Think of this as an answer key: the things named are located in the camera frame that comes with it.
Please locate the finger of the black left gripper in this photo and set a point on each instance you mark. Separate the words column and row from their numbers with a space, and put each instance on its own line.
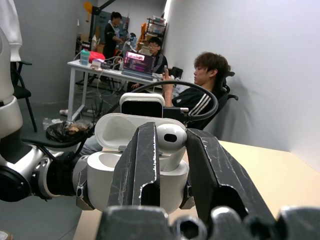
column 188, row 197
column 82, row 197

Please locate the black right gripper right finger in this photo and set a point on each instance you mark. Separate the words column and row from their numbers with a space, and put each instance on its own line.
column 215, row 170

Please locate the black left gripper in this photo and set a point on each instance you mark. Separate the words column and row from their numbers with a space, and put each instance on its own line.
column 141, row 108

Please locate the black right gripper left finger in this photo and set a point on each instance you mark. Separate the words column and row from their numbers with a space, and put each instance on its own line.
column 130, row 170

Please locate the white earbud charging case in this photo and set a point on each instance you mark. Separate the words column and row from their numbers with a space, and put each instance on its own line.
column 100, row 180

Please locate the white earbud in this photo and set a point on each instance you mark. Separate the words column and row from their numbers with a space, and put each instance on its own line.
column 172, row 155

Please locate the smartphone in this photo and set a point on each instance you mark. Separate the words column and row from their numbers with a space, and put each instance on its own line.
column 165, row 70

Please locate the open laptop with purple screen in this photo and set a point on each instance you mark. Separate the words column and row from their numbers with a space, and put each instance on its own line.
column 138, row 62

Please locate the seated person in striped jacket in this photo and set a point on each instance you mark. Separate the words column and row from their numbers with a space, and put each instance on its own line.
column 190, row 100

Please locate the seated person with glasses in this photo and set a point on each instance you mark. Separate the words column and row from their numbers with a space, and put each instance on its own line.
column 158, row 58

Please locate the small pink white box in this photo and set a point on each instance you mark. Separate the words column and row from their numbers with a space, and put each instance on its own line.
column 98, row 63

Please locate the black trash bag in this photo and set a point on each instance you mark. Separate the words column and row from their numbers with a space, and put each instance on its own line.
column 62, row 132

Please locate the red bag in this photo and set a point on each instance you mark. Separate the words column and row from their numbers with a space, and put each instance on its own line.
column 97, row 56

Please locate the black office chair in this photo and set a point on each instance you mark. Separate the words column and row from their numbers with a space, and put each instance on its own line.
column 225, row 100

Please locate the teal lidded container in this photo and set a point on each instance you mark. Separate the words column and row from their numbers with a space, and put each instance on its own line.
column 84, row 57

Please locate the standing person in black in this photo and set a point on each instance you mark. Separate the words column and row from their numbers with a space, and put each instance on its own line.
column 110, row 37

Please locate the white metal-legged table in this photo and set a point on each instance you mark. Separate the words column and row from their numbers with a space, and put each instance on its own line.
column 75, row 65

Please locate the clear plastic bag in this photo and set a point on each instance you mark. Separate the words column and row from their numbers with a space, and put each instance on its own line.
column 51, row 123

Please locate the black storage shelf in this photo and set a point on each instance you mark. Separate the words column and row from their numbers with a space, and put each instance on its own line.
column 156, row 27

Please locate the black stand with orange fittings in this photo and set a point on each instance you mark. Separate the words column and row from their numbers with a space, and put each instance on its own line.
column 93, row 20

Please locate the black folding chair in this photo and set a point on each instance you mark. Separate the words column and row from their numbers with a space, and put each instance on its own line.
column 23, row 92

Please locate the white robot torso shell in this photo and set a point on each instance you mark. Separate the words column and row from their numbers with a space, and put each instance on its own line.
column 10, row 25

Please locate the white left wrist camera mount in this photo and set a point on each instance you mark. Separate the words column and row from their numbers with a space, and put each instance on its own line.
column 142, row 97

